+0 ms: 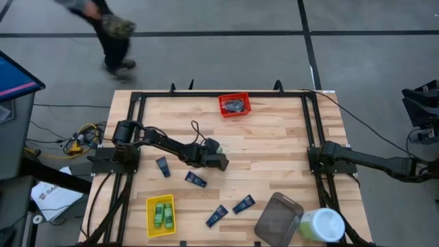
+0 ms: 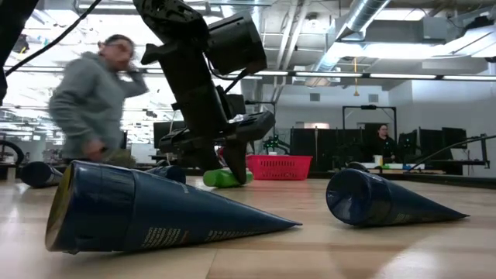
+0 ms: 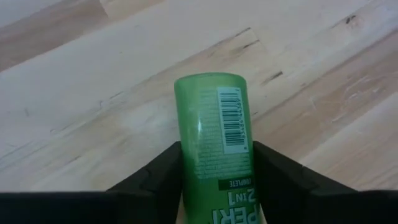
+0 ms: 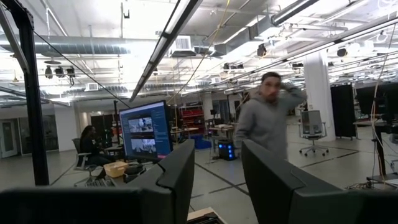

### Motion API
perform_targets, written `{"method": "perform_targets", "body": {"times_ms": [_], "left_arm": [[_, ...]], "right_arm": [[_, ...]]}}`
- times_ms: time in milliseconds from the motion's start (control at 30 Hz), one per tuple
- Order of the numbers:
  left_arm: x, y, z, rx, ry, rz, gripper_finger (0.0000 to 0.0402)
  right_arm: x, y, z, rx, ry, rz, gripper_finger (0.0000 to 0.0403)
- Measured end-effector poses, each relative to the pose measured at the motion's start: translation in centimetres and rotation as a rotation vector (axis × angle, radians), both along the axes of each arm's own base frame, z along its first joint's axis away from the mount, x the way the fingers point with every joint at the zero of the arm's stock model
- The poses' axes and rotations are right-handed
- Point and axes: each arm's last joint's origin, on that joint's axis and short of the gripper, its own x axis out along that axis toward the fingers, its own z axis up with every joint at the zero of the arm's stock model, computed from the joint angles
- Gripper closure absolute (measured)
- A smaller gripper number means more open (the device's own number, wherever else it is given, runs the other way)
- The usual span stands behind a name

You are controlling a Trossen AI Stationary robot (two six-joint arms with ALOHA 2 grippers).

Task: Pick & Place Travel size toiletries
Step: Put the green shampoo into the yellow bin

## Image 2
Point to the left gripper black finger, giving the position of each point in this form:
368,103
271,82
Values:
237,162
205,159

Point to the green travel bottle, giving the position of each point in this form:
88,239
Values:
219,178

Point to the dark blue toiletry tube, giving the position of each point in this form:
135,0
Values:
38,174
172,173
155,213
368,201

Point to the red plastic basket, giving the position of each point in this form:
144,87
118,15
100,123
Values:
279,168

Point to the black partition panel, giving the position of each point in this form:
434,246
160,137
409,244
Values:
329,149

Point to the person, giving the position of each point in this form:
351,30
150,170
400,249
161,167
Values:
93,108
383,147

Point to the white cup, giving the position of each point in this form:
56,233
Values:
378,160

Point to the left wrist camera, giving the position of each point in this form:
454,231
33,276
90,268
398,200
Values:
236,42

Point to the black station frame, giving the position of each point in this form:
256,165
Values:
370,107

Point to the silver ceiling duct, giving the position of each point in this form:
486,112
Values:
360,17

